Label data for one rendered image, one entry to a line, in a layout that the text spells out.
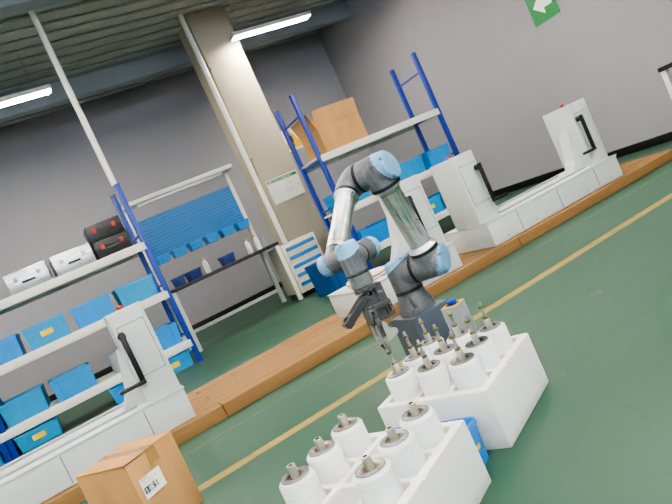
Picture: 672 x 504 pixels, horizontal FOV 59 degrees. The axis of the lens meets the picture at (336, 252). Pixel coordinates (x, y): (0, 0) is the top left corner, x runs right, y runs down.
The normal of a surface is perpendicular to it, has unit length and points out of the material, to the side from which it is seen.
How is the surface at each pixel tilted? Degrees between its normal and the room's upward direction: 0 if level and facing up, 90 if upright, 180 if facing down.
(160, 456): 90
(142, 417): 90
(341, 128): 90
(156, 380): 90
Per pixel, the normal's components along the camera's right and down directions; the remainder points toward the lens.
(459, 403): -0.55, 0.30
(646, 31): -0.82, 0.40
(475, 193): 0.40, -0.12
